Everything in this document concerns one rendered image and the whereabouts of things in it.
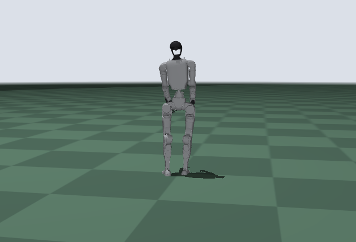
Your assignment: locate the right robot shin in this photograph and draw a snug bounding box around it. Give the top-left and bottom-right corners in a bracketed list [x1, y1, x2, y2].
[183, 136, 192, 171]

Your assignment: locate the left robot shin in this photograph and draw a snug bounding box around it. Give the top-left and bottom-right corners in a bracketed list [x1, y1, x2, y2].
[163, 135, 171, 171]

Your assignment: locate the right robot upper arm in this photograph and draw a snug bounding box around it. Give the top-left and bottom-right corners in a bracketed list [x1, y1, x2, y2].
[186, 60, 196, 87]

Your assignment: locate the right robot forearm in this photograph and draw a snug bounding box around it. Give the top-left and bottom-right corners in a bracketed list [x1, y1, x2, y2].
[189, 81, 196, 102]

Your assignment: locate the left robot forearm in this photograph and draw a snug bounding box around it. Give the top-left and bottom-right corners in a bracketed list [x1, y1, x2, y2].
[162, 86, 171, 102]

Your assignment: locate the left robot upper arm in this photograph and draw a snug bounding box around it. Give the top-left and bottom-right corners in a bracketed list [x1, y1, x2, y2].
[159, 62, 169, 87]

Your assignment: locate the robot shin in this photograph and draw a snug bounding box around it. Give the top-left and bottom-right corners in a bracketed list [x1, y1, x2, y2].
[183, 136, 192, 171]
[163, 135, 171, 171]

